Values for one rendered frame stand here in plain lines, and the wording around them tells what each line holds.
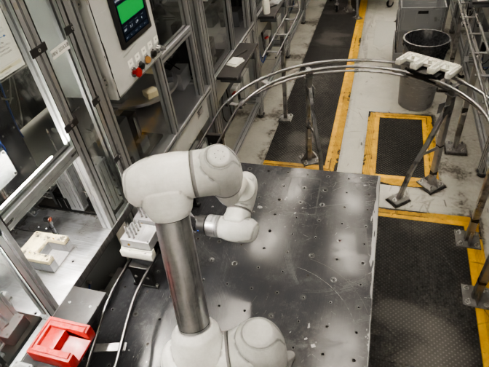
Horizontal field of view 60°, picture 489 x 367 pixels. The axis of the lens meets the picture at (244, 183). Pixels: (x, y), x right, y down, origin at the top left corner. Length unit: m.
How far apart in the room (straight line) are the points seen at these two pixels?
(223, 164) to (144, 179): 0.21
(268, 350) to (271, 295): 0.44
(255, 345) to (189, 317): 0.21
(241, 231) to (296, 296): 0.35
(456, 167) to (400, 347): 1.62
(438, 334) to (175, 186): 1.79
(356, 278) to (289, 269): 0.27
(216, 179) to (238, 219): 0.56
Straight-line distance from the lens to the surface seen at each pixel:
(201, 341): 1.35
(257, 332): 1.36
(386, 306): 2.56
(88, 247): 1.81
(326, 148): 3.58
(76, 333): 1.53
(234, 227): 1.63
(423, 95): 4.07
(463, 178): 3.47
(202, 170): 1.10
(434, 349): 2.48
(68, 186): 1.88
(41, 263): 1.77
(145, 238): 1.72
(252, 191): 1.65
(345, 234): 1.96
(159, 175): 1.11
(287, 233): 1.96
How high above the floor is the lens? 2.13
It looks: 40 degrees down
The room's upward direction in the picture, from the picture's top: 8 degrees counter-clockwise
